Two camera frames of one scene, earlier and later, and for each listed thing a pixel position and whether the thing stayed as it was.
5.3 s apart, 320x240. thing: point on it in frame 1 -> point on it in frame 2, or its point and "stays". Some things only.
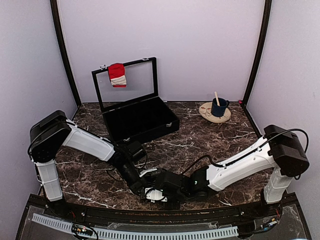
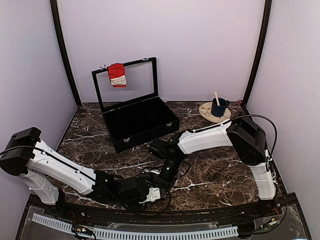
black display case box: (135, 111) stays
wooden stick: (217, 100) stays
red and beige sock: (116, 73) stays
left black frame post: (62, 46) stays
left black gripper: (140, 183) -> (135, 208)
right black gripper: (173, 206) -> (164, 182)
